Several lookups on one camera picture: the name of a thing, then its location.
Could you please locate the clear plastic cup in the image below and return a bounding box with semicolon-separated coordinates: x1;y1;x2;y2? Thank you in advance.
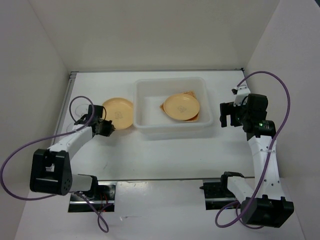
74;104;89;118
66;122;74;132

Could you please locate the woven bamboo fan-shaped tray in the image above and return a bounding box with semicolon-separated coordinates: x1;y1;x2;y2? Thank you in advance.
158;89;201;123

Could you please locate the beige plate with bear print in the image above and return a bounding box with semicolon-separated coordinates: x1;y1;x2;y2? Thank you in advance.
162;92;201;121

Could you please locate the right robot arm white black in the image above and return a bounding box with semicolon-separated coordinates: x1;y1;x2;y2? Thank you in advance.
216;91;294;229

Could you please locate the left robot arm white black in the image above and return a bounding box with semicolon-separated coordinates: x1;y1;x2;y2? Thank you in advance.
29;105;115;200

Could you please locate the translucent white plastic bin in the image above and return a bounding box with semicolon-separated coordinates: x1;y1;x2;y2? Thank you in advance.
133;77;214;136

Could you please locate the clear plastic cup front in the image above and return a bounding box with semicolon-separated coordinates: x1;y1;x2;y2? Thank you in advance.
66;122;74;132

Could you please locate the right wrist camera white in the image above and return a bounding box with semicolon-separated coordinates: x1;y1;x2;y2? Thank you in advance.
231;85;251;107

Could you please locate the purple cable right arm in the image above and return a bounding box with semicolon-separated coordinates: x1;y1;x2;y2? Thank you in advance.
215;71;291;230

